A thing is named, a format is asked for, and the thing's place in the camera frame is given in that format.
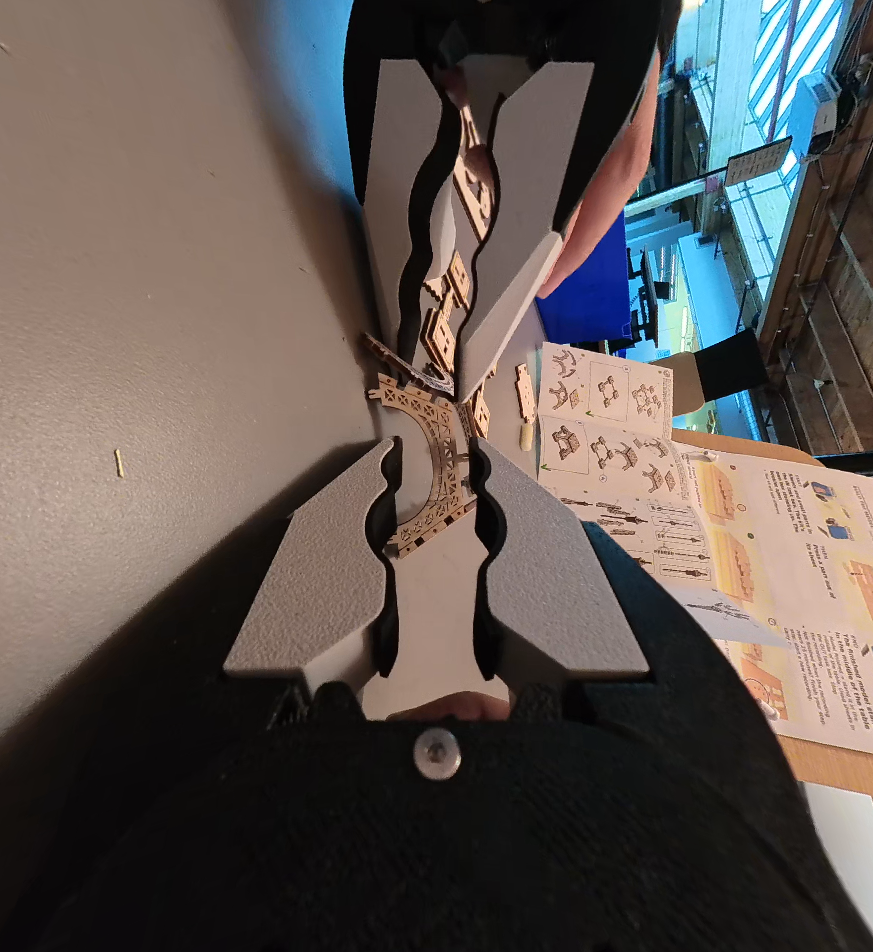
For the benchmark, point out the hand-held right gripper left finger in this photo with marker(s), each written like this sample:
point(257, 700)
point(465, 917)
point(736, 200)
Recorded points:
point(302, 595)

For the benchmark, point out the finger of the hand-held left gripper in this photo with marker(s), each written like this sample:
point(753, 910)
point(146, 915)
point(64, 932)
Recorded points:
point(399, 149)
point(540, 163)

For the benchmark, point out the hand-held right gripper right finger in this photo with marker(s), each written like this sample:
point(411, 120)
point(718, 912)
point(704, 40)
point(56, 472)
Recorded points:
point(563, 595)

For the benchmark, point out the wooden lattice arch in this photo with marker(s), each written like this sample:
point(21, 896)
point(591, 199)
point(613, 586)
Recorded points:
point(451, 461)

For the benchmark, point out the person's left forearm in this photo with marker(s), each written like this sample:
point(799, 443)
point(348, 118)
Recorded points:
point(607, 186)

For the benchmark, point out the grey desk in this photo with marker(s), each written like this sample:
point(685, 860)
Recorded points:
point(146, 297)

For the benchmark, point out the person's right hand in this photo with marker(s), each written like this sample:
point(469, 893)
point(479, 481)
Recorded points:
point(451, 706)

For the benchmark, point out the plain blue plastic bin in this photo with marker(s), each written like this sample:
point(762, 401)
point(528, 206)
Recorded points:
point(592, 297)

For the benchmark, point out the small pale wax stick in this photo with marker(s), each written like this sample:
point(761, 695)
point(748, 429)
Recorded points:
point(527, 437)

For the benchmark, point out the cross-shaped wooden plate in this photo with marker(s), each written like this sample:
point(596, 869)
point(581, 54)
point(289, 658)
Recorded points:
point(525, 394)

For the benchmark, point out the folded paper instruction sheet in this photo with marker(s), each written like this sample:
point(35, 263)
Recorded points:
point(778, 558)

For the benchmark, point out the hanging sign board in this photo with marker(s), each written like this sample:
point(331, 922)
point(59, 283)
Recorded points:
point(760, 160)

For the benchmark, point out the tan chair back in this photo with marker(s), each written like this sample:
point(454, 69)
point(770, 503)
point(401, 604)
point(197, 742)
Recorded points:
point(681, 383)

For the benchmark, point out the tall lattice window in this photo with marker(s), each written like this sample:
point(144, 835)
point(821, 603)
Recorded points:
point(793, 44)

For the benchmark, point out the black flat panel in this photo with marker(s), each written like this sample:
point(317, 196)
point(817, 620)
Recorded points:
point(730, 364)

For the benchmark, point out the large yellow instruction poster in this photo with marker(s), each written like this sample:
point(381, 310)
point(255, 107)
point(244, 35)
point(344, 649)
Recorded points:
point(853, 773)

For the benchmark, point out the blank white paper sheet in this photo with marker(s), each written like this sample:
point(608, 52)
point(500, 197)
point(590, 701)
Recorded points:
point(853, 855)

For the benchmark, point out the wooden four-square connector frame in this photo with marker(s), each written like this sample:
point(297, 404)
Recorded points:
point(440, 342)

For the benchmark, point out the white wall device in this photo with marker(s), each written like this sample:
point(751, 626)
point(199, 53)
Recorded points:
point(815, 111)

